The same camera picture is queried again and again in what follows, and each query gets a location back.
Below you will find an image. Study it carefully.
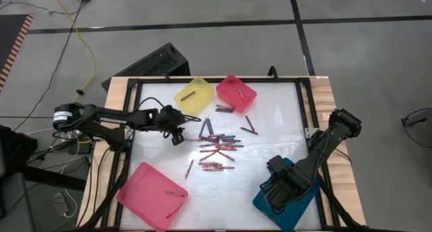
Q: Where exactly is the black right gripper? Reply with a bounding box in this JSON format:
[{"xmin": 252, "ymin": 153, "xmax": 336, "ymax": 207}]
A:
[{"xmin": 261, "ymin": 167, "xmax": 313, "ymax": 208}]

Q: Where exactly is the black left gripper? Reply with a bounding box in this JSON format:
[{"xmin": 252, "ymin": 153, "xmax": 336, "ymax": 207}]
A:
[{"xmin": 158, "ymin": 105, "xmax": 186, "ymax": 134}]

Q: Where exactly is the yellow plastic bin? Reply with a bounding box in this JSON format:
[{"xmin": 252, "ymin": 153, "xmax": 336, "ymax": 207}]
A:
[{"xmin": 173, "ymin": 76, "xmax": 215, "ymax": 117}]

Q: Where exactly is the orange crayon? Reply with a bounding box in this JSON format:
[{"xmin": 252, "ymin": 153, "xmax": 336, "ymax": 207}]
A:
[{"xmin": 180, "ymin": 90, "xmax": 197, "ymax": 102}]

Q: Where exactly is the red plastic bin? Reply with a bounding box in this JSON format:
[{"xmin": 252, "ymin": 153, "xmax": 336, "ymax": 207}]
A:
[{"xmin": 215, "ymin": 74, "xmax": 258, "ymax": 115}]

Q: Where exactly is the pink plastic bin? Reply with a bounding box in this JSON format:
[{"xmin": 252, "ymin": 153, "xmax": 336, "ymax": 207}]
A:
[{"xmin": 116, "ymin": 161, "xmax": 189, "ymax": 232}]

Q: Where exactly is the teal plastic bin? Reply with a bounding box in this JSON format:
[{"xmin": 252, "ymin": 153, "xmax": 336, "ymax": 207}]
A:
[{"xmin": 252, "ymin": 156, "xmax": 321, "ymax": 231}]

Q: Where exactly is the wooden table board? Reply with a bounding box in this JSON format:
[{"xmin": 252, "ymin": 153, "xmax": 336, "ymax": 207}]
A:
[{"xmin": 76, "ymin": 76, "xmax": 367, "ymax": 228}]

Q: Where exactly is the black mat orange striped edge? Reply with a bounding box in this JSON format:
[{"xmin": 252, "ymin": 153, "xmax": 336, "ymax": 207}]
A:
[{"xmin": 0, "ymin": 13, "xmax": 34, "ymax": 93}]

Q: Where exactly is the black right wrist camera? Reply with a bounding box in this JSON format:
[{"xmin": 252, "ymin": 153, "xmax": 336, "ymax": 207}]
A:
[{"xmin": 266, "ymin": 154, "xmax": 288, "ymax": 175}]

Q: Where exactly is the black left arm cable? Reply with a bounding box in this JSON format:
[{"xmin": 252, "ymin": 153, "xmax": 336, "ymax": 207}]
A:
[{"xmin": 134, "ymin": 96, "xmax": 203, "ymax": 123}]

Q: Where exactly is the black aluminium table frame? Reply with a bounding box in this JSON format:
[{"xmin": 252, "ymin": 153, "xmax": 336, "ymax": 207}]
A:
[{"xmin": 79, "ymin": 76, "xmax": 369, "ymax": 232}]

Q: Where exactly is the yellow extension cable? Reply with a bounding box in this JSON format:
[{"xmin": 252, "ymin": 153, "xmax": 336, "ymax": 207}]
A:
[{"xmin": 49, "ymin": 0, "xmax": 97, "ymax": 103}]

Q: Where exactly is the long black cable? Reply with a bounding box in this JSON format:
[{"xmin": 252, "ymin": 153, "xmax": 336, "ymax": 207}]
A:
[{"xmin": 13, "ymin": 0, "xmax": 102, "ymax": 132}]

